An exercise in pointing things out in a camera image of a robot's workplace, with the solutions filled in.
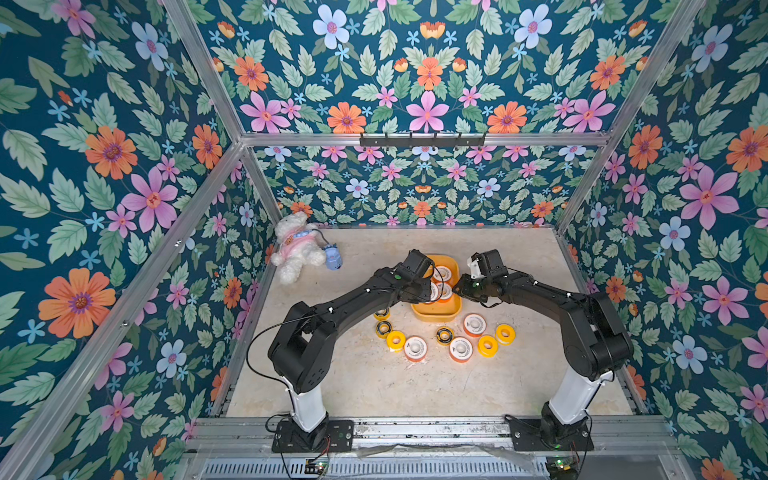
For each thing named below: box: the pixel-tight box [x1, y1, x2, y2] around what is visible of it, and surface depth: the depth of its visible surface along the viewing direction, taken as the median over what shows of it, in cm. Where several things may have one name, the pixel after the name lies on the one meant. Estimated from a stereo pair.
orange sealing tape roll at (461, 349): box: [449, 336, 474, 364], surface depth 88 cm
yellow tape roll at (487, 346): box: [477, 335, 498, 358], surface depth 90 cm
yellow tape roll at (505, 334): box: [495, 324, 517, 346], surface depth 92 cm
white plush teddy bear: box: [271, 211, 326, 285], surface depth 106 cm
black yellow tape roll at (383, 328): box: [375, 321, 392, 339], surface depth 94 cm
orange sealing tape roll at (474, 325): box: [463, 313, 487, 337], surface depth 93 cm
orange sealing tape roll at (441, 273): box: [432, 265, 452, 283], surface depth 104 cm
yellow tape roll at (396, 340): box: [386, 330, 407, 353], surface depth 90 cm
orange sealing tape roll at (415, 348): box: [404, 335, 428, 363], surface depth 88 cm
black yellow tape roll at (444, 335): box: [436, 326, 455, 346], surface depth 92 cm
